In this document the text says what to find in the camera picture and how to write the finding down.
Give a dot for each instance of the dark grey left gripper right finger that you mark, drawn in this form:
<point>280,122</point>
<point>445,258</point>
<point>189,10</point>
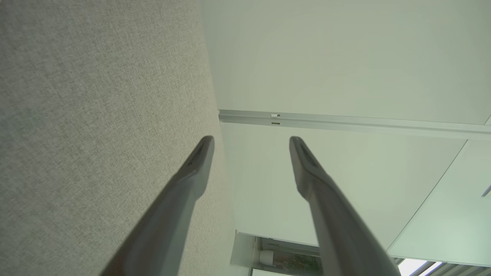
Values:
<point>341,237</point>

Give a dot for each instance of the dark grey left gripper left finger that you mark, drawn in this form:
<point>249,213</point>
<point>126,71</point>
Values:
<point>161,237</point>

